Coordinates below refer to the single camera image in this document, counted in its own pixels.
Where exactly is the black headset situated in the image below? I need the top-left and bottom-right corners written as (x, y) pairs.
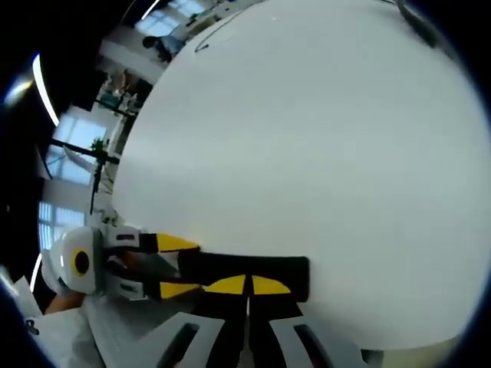
top-left (396, 0), bottom-right (439, 49)

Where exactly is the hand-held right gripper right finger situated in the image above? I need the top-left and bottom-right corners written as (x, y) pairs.
top-left (248, 274), bottom-right (366, 368)

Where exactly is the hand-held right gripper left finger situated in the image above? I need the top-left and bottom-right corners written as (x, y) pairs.
top-left (141, 274), bottom-right (250, 368)

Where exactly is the black tripod stand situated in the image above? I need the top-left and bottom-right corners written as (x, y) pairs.
top-left (48, 136), bottom-right (120, 216)

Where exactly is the dark cable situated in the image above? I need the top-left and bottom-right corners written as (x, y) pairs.
top-left (194, 6), bottom-right (247, 53)

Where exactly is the black remote control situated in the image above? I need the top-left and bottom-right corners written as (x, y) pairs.
top-left (178, 251), bottom-right (310, 304)

